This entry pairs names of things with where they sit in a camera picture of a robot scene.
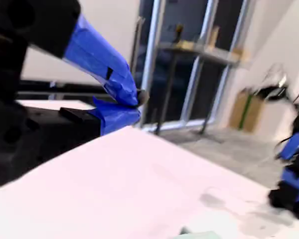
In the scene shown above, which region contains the wooden block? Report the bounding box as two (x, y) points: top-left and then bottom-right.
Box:
(208, 25), (220, 47)

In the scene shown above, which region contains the metal-legged work table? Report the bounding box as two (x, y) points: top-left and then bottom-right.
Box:
(136, 16), (243, 136)

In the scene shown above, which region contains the brown cardboard box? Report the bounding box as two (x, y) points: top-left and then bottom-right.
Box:
(228, 87), (266, 133)

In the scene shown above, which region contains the yellow black tool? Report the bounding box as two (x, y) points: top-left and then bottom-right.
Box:
(173, 24), (184, 45)

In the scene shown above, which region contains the pale green T-shirt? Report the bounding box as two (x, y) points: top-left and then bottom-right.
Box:
(178, 230), (225, 239)

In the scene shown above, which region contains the metal window frame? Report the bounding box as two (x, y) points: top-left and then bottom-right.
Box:
(139, 0), (250, 130)

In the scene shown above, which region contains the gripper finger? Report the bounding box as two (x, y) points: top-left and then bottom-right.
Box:
(59, 97), (141, 136)
(4, 0), (150, 107)

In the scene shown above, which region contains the white side table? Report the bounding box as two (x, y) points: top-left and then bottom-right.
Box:
(15, 99), (96, 111)

